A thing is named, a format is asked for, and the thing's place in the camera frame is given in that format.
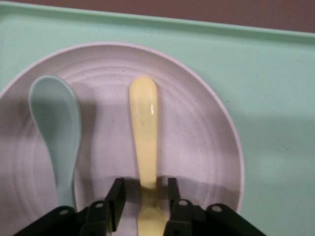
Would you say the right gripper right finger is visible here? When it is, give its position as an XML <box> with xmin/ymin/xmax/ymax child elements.
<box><xmin>163</xmin><ymin>177</ymin><xmax>268</xmax><ymax>236</ymax></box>

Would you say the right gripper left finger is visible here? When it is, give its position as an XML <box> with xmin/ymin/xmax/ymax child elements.
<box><xmin>14</xmin><ymin>177</ymin><xmax>126</xmax><ymax>236</ymax></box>

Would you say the beige speckled round plate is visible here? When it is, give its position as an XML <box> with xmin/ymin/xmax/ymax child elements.
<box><xmin>0</xmin><ymin>41</ymin><xmax>247</xmax><ymax>236</ymax></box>

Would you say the teal plastic spoon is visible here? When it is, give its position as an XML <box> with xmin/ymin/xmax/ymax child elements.
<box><xmin>28</xmin><ymin>75</ymin><xmax>82</xmax><ymax>212</ymax></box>

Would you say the yellow plastic fork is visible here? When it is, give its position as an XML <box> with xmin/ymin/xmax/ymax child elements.
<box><xmin>129</xmin><ymin>77</ymin><xmax>170</xmax><ymax>236</ymax></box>

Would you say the light green rectangular tray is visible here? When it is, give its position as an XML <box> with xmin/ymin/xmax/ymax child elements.
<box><xmin>0</xmin><ymin>4</ymin><xmax>315</xmax><ymax>236</ymax></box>

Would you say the brown table mat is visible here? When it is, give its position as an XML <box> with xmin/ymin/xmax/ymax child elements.
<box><xmin>0</xmin><ymin>0</ymin><xmax>315</xmax><ymax>35</ymax></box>

